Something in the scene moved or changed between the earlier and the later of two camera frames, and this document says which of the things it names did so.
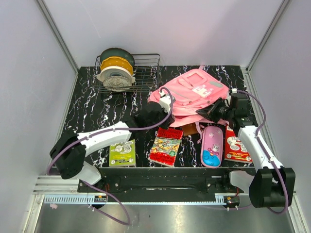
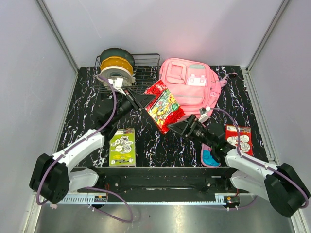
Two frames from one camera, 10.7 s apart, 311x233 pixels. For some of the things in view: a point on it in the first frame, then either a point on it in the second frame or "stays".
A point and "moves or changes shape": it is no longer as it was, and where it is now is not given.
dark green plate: (118, 52) stays
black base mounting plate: (163, 180) stays
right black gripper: (212, 109) -> (182, 128)
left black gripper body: (162, 116) -> (128, 103)
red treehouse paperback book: (165, 146) -> (164, 109)
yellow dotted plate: (116, 61) stays
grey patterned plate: (117, 83) stays
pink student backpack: (197, 91) moves or changes shape
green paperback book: (122, 154) stays
